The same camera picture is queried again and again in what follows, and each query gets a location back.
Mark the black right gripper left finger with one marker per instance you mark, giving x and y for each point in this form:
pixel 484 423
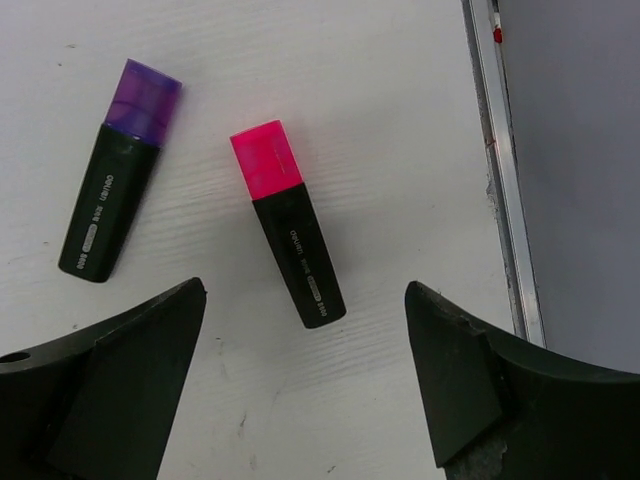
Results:
pixel 100 402

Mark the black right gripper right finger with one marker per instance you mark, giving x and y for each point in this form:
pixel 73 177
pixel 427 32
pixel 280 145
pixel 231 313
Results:
pixel 499 407

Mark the pink cap black highlighter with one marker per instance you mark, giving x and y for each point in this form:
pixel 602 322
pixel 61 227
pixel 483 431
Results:
pixel 284 208

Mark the purple cap black highlighter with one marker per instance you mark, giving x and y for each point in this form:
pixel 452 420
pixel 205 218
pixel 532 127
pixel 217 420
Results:
pixel 127 147

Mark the aluminium frame rail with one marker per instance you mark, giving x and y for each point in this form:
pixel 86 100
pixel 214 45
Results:
pixel 483 26

